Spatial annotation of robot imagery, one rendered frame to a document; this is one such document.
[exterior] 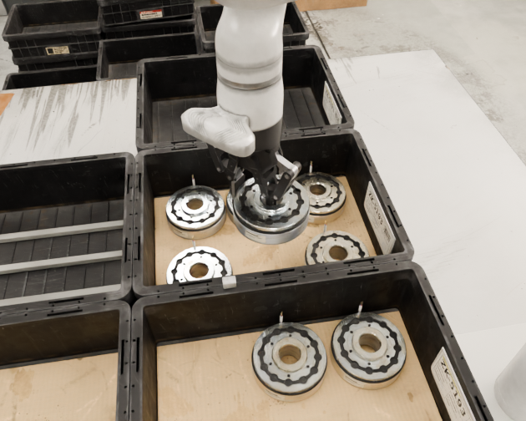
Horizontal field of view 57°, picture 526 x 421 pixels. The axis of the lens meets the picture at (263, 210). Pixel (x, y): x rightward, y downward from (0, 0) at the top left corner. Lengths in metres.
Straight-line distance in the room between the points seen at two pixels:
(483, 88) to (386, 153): 1.73
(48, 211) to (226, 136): 0.52
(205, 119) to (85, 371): 0.41
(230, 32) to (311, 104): 0.65
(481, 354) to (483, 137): 0.61
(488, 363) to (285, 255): 0.39
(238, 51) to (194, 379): 0.44
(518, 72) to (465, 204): 2.04
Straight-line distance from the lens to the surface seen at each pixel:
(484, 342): 0.96
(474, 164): 1.27
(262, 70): 0.51
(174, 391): 0.71
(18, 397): 0.77
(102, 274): 0.84
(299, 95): 1.16
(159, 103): 1.15
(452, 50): 3.20
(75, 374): 0.76
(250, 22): 0.51
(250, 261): 0.81
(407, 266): 0.71
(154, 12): 2.25
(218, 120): 0.53
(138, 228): 0.75
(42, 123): 1.40
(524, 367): 0.82
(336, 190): 0.88
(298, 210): 0.64
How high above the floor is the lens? 1.48
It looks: 48 degrees down
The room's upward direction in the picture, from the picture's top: straight up
